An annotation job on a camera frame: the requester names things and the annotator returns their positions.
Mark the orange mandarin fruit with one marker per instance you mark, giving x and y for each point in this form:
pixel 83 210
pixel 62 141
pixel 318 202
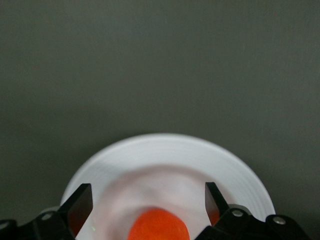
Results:
pixel 158 227

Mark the white round plate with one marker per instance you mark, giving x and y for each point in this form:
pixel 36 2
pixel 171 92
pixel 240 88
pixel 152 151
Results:
pixel 175 155

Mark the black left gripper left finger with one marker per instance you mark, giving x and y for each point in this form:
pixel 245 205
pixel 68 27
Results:
pixel 75 212

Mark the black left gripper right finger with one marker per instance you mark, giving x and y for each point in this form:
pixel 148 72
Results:
pixel 225 222

